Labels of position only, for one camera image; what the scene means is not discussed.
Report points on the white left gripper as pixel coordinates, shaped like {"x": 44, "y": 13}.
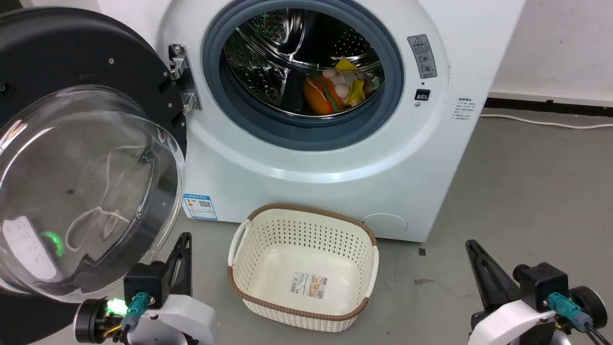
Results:
{"x": 182, "y": 321}

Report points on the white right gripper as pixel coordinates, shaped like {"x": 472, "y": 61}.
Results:
{"x": 512, "y": 323}

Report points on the white front-load washing machine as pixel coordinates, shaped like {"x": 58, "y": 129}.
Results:
{"x": 306, "y": 172}

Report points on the black round glass machine door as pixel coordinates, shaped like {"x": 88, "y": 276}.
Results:
{"x": 72, "y": 143}

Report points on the metal door hinge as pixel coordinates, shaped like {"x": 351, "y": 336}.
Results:
{"x": 184, "y": 76}

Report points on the black door latch socket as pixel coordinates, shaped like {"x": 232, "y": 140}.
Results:
{"x": 422, "y": 95}

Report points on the blue energy sticker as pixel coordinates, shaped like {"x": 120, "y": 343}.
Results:
{"x": 199, "y": 206}

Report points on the cream perforated laundry basket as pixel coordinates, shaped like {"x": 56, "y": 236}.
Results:
{"x": 287, "y": 249}

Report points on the paper label in basket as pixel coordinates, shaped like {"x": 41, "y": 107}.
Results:
{"x": 308, "y": 285}

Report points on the black baseboard strip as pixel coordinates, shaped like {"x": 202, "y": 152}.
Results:
{"x": 550, "y": 106}

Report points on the orange plush toy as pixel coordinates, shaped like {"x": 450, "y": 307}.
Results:
{"x": 320, "y": 97}

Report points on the stainless steel washer drum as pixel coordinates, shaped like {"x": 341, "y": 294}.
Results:
{"x": 282, "y": 52}

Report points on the grey warning label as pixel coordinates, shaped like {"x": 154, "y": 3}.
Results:
{"x": 422, "y": 56}

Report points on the doll with yellow clothes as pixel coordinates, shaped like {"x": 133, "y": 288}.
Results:
{"x": 348, "y": 79}

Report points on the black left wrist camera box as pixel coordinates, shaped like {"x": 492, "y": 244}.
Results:
{"x": 143, "y": 282}

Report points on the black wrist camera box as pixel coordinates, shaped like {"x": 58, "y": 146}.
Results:
{"x": 541, "y": 282}
{"x": 143, "y": 282}

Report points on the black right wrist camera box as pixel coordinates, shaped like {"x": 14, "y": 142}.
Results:
{"x": 541, "y": 282}

